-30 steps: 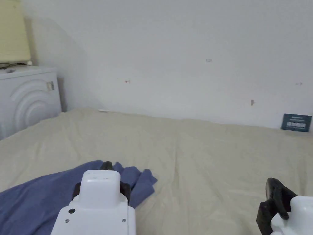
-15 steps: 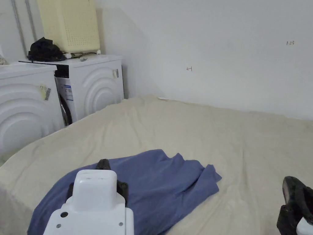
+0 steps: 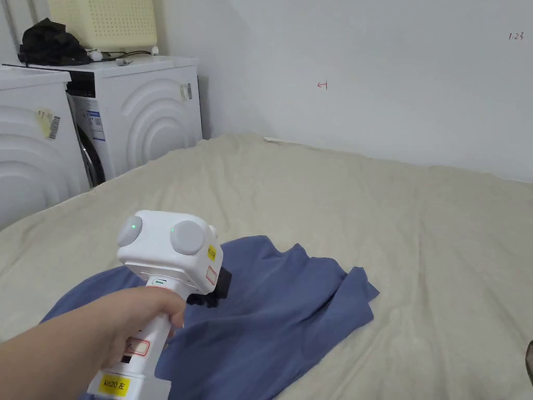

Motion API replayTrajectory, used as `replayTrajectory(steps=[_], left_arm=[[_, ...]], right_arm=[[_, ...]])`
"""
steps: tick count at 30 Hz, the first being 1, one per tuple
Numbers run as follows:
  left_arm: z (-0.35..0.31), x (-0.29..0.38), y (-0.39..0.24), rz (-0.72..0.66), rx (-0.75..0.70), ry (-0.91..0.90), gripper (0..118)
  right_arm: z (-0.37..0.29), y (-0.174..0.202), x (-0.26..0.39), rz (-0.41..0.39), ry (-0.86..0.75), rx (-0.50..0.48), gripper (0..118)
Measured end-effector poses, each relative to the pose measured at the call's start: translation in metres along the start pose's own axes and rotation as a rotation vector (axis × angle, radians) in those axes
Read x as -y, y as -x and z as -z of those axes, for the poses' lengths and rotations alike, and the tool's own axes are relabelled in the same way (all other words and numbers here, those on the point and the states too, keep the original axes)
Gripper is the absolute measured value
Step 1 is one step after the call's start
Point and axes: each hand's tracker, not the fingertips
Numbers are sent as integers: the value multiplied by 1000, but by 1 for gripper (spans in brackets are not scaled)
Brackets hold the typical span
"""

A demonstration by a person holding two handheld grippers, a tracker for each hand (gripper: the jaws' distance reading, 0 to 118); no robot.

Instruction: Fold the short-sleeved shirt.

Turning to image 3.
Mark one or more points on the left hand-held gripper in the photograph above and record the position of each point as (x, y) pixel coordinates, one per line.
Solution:
(166, 258)

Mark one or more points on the blue shirt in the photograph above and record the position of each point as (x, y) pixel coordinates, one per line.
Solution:
(258, 308)

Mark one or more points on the person's left hand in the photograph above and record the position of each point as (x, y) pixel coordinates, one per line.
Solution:
(125, 316)

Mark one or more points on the white washing machine with basket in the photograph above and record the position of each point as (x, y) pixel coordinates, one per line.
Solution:
(141, 112)

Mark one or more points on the bed with beige sheet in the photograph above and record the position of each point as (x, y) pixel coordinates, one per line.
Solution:
(416, 233)

